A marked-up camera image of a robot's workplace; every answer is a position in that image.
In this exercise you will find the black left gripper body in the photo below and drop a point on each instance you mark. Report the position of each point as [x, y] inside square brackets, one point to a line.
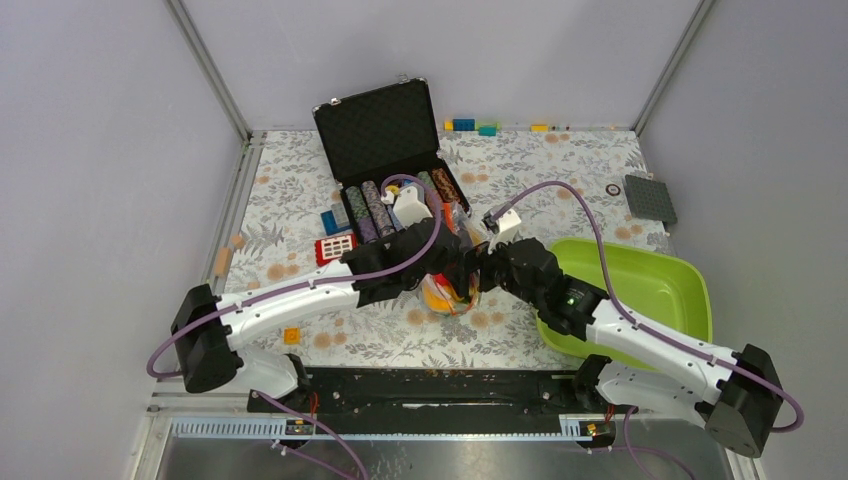
[447, 262]

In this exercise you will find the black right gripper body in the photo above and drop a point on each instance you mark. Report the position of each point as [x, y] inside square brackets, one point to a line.
[494, 267]

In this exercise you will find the clear zip top bag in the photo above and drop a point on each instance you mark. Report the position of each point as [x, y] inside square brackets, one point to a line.
[456, 291]

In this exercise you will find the yellow toy bell pepper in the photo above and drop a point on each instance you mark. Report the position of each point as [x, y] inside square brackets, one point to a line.
[440, 301]

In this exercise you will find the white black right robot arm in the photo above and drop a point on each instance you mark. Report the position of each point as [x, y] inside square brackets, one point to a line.
[734, 395]

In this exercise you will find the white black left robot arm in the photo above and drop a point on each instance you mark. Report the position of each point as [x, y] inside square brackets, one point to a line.
[213, 335]

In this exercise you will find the loose poker chip on table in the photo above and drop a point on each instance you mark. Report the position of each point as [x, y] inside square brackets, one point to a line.
[613, 190]

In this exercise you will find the grey toy brick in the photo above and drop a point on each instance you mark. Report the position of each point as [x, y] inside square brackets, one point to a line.
[340, 215]

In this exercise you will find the red white window brick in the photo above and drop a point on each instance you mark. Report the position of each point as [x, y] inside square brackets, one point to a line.
[333, 248]

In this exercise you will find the blue toy brick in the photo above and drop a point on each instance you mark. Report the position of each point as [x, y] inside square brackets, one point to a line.
[329, 223]

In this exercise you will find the teal toy block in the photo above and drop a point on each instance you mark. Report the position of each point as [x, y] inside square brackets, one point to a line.
[488, 130]

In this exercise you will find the black poker chip case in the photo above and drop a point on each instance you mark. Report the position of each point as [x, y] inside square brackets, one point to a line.
[372, 135]

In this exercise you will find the green plastic tray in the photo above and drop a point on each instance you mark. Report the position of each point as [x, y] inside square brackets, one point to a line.
[664, 288]

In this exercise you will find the grey building baseplate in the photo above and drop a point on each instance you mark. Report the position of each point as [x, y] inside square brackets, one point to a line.
[649, 199]

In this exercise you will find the small orange toy cracker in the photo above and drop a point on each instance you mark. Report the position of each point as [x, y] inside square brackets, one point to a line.
[291, 336]

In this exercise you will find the wooden block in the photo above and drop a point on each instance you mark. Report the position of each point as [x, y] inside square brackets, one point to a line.
[222, 262]

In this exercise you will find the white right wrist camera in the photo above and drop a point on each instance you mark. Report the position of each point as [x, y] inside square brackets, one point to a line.
[503, 228]

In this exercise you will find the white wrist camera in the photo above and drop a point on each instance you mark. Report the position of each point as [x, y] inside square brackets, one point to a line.
[503, 228]
[410, 205]

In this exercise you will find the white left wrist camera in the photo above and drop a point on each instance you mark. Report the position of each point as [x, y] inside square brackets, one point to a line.
[410, 205]

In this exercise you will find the blue toy block at wall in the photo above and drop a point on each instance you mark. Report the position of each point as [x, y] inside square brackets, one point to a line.
[463, 125]

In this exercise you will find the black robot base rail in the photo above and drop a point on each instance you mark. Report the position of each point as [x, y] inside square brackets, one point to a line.
[434, 402]

